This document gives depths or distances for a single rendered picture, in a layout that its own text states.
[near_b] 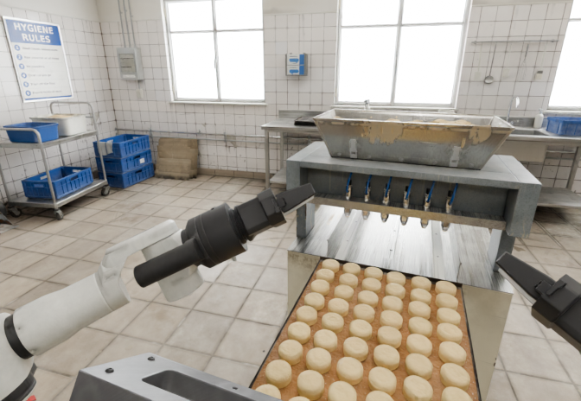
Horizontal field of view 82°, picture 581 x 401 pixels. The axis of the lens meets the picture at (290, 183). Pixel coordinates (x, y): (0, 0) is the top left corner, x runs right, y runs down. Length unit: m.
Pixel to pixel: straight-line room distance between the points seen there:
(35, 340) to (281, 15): 4.20
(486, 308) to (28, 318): 1.13
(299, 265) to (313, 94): 3.30
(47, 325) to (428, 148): 0.97
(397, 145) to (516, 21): 3.49
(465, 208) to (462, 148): 0.20
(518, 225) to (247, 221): 0.81
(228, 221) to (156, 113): 4.84
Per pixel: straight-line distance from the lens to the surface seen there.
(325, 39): 4.33
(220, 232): 0.53
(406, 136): 1.06
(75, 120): 4.38
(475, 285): 1.20
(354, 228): 1.28
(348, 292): 0.91
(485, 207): 1.18
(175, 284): 0.57
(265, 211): 0.50
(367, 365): 0.77
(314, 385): 0.71
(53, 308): 0.58
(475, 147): 1.09
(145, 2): 5.33
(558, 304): 0.49
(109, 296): 0.57
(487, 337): 1.31
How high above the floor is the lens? 1.46
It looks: 19 degrees down
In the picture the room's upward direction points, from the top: straight up
